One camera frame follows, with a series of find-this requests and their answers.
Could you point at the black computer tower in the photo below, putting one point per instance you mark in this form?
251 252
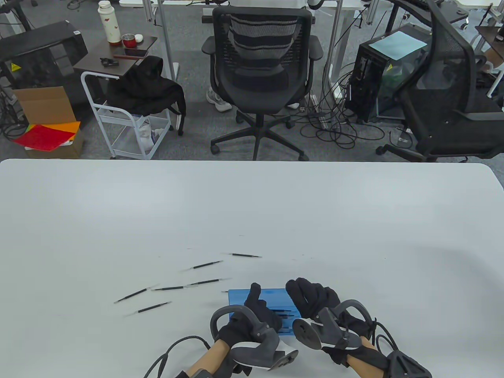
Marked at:
364 78

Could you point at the brown desk with white leg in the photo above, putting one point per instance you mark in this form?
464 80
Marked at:
492 37

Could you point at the person's right forearm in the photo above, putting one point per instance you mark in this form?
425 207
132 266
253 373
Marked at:
359 368

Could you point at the black clip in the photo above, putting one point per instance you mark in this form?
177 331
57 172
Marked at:
108 62

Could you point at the person's right hand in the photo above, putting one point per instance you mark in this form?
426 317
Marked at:
315 295

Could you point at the red pen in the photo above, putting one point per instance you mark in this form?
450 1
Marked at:
128 57

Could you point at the bundle of black pen refills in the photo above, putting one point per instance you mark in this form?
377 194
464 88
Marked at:
284 315

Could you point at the red paper sheet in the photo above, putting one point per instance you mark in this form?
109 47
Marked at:
43 138

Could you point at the white thermos bottle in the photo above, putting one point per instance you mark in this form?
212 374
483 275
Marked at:
109 23

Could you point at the white rolling cart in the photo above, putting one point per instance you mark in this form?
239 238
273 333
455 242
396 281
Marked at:
114 116

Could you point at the black grey tracking controller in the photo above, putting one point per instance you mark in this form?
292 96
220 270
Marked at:
307 334
256 354

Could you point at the brown cardboard box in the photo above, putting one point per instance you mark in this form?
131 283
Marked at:
43 104

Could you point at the white office desk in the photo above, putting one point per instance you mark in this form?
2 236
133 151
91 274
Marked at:
350 4

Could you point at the orange paper sheet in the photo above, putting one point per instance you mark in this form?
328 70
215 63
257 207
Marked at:
73 126

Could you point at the person's left forearm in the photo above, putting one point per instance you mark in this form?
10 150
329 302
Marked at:
210 356

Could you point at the black desk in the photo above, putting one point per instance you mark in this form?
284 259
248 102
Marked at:
453 15

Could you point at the dark wooden side table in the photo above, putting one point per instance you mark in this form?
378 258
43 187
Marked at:
91 62

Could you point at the white plastic bag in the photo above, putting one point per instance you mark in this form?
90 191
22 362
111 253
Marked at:
147 134

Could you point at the black jacket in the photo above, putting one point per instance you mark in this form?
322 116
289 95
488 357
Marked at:
145 86

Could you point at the white power strip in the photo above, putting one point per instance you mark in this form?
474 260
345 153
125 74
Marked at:
315 103

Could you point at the black office chair with headrest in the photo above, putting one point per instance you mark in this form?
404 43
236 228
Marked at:
464 130

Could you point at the red mug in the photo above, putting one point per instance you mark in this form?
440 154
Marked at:
128 42

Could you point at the person's left hand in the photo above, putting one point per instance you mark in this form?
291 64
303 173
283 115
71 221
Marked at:
236 330

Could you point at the black mesh office chair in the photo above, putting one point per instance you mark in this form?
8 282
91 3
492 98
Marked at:
260 90

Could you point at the blue translucent stationery box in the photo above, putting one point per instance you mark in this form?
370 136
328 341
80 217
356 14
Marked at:
275 295

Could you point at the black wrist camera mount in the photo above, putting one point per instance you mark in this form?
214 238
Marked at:
405 366
197 374

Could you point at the dark smartphone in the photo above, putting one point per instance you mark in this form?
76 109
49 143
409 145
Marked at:
136 52

